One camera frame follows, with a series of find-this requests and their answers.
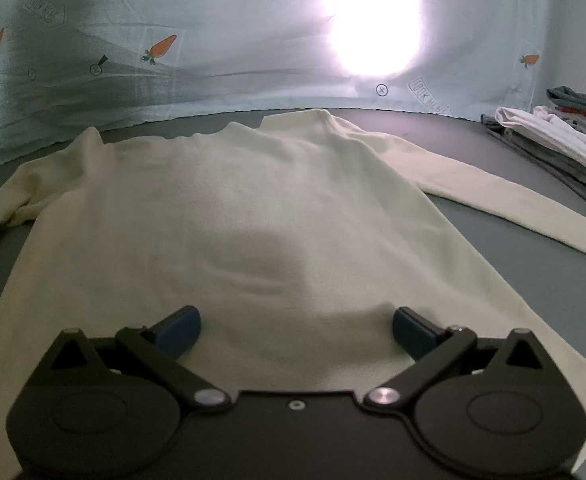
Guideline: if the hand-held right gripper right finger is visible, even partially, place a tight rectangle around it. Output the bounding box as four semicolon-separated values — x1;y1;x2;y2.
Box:
363;305;558;411

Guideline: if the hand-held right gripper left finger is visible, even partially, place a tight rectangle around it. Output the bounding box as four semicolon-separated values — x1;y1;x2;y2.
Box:
40;305;233;409

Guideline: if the cream long-sleeved sweater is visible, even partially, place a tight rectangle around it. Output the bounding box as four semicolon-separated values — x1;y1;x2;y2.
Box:
0;109;586;471

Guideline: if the pile of folded clothes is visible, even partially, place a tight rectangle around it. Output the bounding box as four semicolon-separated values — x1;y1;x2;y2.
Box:
482;114;586;222

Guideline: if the white folded garment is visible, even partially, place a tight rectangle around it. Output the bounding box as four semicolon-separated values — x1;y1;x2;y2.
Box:
495;105;586;188

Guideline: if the dark teal folded garment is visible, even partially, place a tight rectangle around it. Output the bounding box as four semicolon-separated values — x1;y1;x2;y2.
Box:
547;86;586;116

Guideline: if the carrot print pale blue sheet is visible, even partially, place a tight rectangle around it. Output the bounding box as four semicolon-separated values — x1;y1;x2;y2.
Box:
0;0;566;176

